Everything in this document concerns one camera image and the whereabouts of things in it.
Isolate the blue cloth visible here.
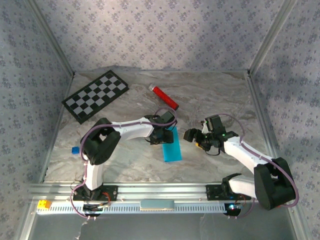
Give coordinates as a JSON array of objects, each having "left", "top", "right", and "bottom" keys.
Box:
[{"left": 161, "top": 126, "right": 183, "bottom": 163}]

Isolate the red tube with clear cap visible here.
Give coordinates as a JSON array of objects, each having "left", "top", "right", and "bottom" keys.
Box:
[{"left": 148, "top": 83, "right": 180, "bottom": 111}]

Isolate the right controller board with LED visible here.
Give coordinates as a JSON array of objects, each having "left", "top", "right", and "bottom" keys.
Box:
[{"left": 224, "top": 202, "right": 243, "bottom": 216}]

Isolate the black and white checkerboard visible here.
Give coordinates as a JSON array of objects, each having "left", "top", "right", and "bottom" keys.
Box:
[{"left": 61, "top": 69, "right": 130, "bottom": 125}]

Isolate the yellow toy brick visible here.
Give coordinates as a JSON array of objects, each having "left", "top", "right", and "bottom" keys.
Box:
[{"left": 37, "top": 199, "right": 52, "bottom": 210}]

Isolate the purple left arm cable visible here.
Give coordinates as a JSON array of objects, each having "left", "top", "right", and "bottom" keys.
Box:
[{"left": 69, "top": 107, "right": 179, "bottom": 222}]

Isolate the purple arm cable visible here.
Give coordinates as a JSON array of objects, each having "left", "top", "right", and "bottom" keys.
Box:
[
  {"left": 69, "top": 107, "right": 179, "bottom": 222},
  {"left": 217, "top": 112, "right": 300, "bottom": 221}
]

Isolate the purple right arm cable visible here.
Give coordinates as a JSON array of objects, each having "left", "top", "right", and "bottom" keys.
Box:
[{"left": 217, "top": 112, "right": 300, "bottom": 221}]

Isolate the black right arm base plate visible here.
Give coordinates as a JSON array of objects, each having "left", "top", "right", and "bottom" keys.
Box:
[{"left": 205, "top": 184, "right": 252, "bottom": 202}]

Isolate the aluminium right side rail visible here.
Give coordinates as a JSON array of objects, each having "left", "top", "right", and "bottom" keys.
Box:
[{"left": 246, "top": 71, "right": 279, "bottom": 161}]

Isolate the long aluminium base rail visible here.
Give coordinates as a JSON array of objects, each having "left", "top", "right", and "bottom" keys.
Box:
[{"left": 27, "top": 182, "right": 258, "bottom": 202}]

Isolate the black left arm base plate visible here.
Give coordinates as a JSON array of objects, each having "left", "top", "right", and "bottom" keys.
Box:
[{"left": 72, "top": 184, "right": 119, "bottom": 202}]

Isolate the white slotted cable duct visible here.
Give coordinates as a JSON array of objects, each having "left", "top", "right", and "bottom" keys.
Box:
[{"left": 36, "top": 199, "right": 241, "bottom": 215}]

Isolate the slanted aluminium frame post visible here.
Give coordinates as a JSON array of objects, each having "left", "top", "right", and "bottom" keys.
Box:
[
  {"left": 248, "top": 0, "right": 299, "bottom": 75},
  {"left": 24, "top": 0, "right": 76, "bottom": 76}
]

